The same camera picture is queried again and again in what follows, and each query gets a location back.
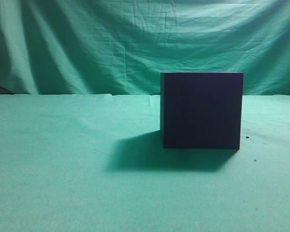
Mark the dark blue groove box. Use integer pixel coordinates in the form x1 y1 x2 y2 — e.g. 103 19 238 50
160 72 244 150

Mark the green table cloth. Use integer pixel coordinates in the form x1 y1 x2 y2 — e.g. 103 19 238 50
0 94 290 232

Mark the green backdrop cloth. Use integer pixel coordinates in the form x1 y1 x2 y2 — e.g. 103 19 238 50
0 0 290 95

